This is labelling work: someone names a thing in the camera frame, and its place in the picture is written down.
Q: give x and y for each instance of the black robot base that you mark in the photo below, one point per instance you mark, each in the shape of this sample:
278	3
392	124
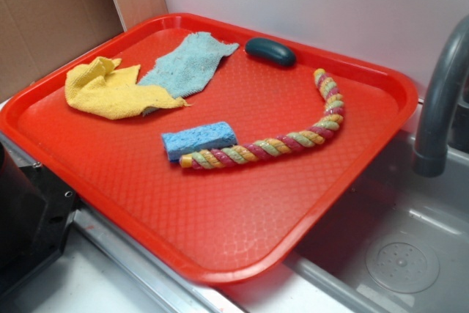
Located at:
36	212

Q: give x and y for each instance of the red plastic tray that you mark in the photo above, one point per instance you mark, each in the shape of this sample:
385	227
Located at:
219	226

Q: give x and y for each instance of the blue sponge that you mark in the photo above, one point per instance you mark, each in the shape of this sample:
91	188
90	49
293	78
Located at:
212	136

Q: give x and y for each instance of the light blue cloth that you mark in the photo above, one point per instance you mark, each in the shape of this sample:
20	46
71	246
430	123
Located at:
189	68

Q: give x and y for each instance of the dark green oval object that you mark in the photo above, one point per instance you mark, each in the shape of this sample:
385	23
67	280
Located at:
270	50

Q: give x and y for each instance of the yellow cloth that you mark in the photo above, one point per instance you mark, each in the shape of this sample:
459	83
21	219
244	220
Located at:
105	89

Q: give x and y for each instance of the grey plastic sink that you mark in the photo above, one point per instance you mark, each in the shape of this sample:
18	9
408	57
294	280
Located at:
394	242

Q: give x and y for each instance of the grey faucet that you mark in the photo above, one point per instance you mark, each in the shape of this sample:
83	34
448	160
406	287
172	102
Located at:
443	122

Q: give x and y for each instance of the brown cardboard panel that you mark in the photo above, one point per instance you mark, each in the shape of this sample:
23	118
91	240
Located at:
40	36

